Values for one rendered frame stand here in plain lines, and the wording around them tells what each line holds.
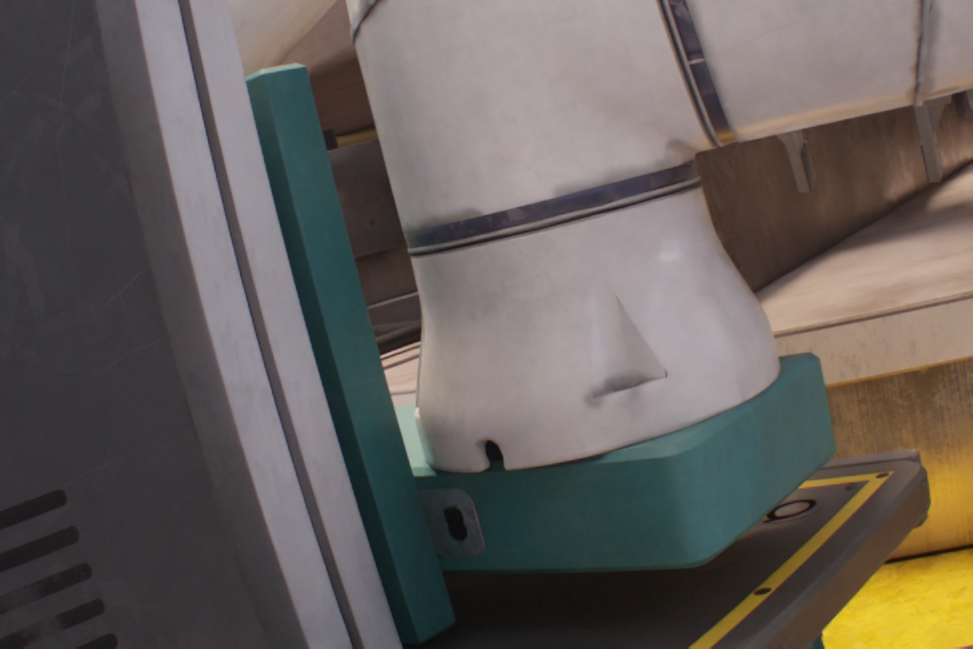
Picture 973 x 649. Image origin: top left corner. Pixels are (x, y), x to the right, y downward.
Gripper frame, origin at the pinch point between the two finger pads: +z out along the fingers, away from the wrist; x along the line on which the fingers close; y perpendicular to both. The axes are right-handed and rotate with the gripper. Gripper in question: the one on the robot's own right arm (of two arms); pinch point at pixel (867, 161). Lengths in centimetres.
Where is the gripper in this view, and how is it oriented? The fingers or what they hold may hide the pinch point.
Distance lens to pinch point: 119.7
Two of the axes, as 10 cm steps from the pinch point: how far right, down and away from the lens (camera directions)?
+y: -3.9, 5.8, -7.2
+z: 3.4, 8.1, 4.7
